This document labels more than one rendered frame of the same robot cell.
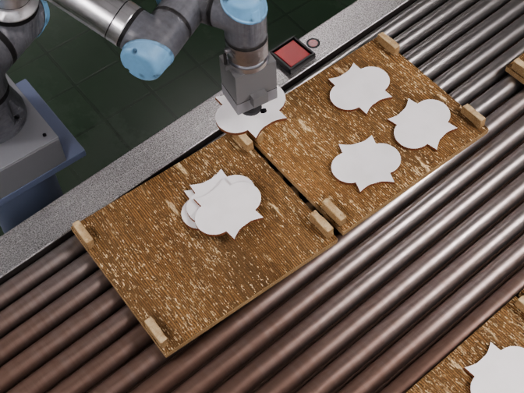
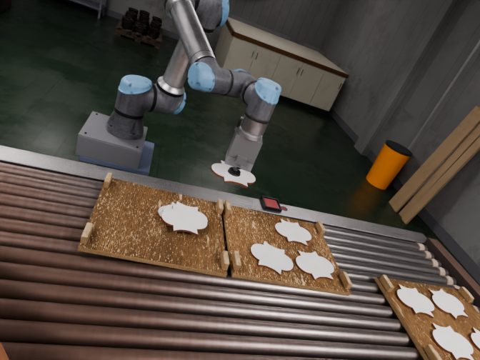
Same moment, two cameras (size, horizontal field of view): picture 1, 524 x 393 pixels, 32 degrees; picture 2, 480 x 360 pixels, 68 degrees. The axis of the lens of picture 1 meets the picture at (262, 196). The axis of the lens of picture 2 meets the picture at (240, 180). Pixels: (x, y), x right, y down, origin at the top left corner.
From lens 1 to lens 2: 93 cm
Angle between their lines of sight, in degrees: 31
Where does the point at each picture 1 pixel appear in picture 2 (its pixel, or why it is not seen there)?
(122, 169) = (154, 181)
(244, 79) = (240, 139)
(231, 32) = (251, 102)
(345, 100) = (282, 230)
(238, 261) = (165, 243)
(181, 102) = not seen: hidden behind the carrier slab
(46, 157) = (129, 157)
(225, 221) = (177, 221)
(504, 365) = not seen: outside the picture
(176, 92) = not seen: hidden behind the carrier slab
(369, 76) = (301, 231)
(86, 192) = (130, 176)
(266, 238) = (190, 246)
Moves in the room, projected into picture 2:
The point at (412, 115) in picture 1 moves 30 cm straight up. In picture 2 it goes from (311, 258) to (355, 188)
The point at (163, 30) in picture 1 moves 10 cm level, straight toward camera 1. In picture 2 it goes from (218, 70) to (203, 73)
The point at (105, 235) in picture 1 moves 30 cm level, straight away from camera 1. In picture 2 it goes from (116, 189) to (151, 155)
